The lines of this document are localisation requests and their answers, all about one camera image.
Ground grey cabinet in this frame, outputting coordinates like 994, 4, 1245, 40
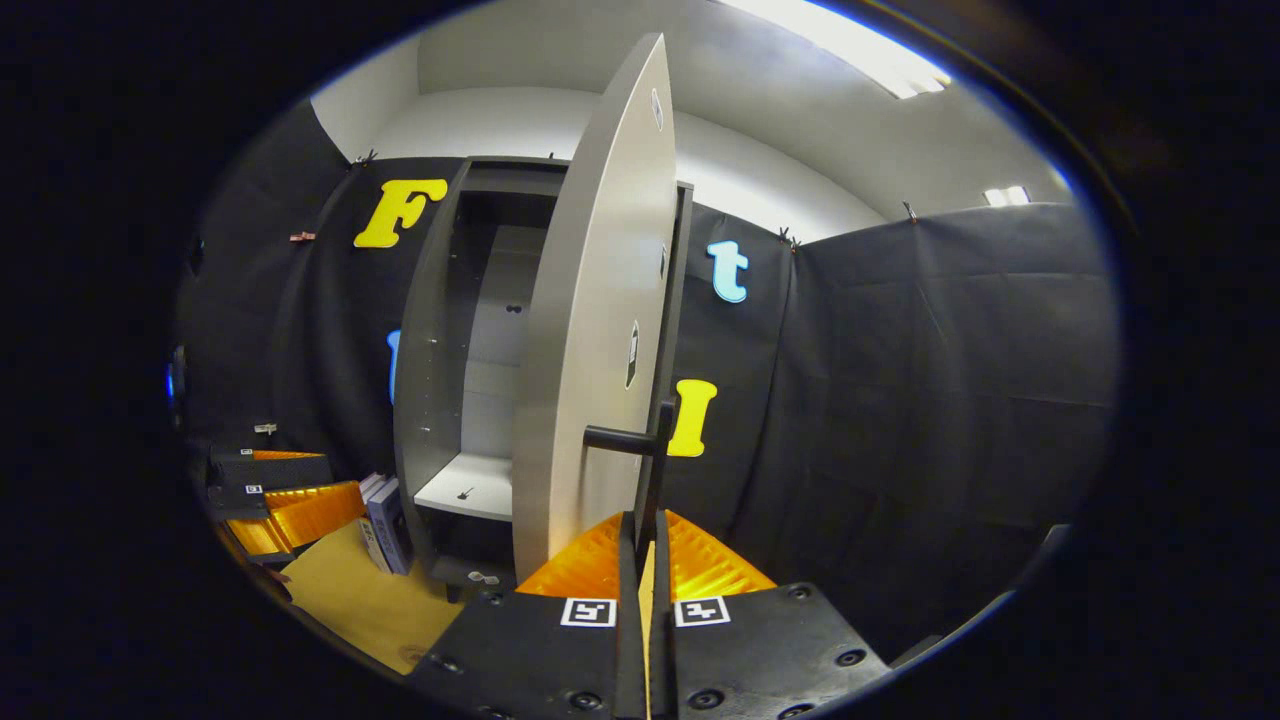
392, 155, 695, 603

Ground black cabinet door handle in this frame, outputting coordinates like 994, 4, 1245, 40
582, 398, 678, 546

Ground long ceiling light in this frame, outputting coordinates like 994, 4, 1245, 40
720, 0, 951, 100

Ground beige cabinet door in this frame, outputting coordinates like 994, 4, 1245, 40
511, 32, 680, 583

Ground black backdrop cloth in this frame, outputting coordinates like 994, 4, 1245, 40
175, 100, 1121, 663

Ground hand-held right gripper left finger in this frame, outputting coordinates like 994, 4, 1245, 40
404, 511, 648, 720

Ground lavender book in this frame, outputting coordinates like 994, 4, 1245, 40
367, 477, 414, 577

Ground white cabinet shelf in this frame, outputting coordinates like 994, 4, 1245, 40
413, 451, 517, 524

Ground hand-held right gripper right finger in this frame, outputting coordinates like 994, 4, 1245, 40
650, 509, 894, 720

